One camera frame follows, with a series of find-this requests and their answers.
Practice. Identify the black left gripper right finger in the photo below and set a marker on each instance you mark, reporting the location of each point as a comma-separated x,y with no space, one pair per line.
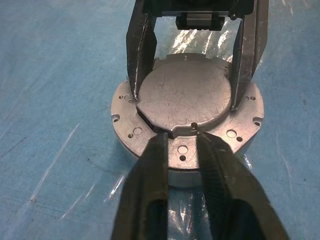
225,180

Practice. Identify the silver round motor lid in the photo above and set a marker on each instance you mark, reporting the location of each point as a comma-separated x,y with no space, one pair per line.
185,95

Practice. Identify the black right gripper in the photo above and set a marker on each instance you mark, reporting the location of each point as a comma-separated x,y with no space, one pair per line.
200,10

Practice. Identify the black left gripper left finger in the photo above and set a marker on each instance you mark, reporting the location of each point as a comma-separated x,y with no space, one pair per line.
147,180

